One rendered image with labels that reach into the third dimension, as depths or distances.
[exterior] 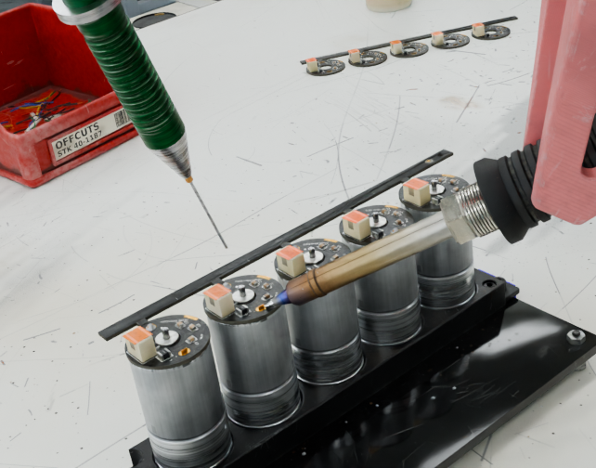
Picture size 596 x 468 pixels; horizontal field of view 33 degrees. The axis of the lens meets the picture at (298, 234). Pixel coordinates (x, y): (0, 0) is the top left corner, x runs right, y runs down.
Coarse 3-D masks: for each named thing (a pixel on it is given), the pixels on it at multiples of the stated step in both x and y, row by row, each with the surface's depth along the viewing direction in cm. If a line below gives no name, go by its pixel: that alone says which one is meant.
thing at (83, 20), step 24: (72, 0) 21; (96, 0) 21; (120, 0) 21; (72, 24) 21; (96, 24) 21; (120, 24) 22; (96, 48) 22; (120, 48) 22; (144, 48) 23; (120, 72) 22; (144, 72) 23; (120, 96) 23; (144, 96) 23; (168, 96) 24; (144, 120) 24; (168, 120) 24; (168, 144) 24
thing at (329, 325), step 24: (312, 264) 31; (288, 312) 32; (312, 312) 31; (336, 312) 32; (312, 336) 32; (336, 336) 32; (360, 336) 33; (312, 360) 32; (336, 360) 32; (360, 360) 33; (312, 384) 33
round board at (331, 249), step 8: (304, 240) 33; (312, 240) 33; (320, 240) 33; (328, 240) 33; (336, 240) 32; (304, 248) 32; (320, 248) 32; (328, 248) 32; (336, 248) 32; (344, 248) 32; (328, 256) 32; (336, 256) 31; (320, 264) 31; (280, 272) 31; (304, 272) 31
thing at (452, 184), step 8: (424, 176) 36; (432, 176) 35; (440, 176) 35; (448, 176) 35; (456, 176) 35; (440, 184) 35; (448, 184) 35; (456, 184) 35; (464, 184) 35; (400, 192) 35; (448, 192) 34; (400, 200) 34; (432, 200) 34; (416, 208) 34; (424, 208) 34; (432, 208) 34; (440, 208) 34
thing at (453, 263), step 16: (432, 192) 34; (448, 240) 34; (416, 256) 35; (432, 256) 35; (448, 256) 35; (464, 256) 35; (432, 272) 35; (448, 272) 35; (464, 272) 35; (432, 288) 35; (448, 288) 35; (464, 288) 35; (432, 304) 36; (448, 304) 35; (464, 304) 36
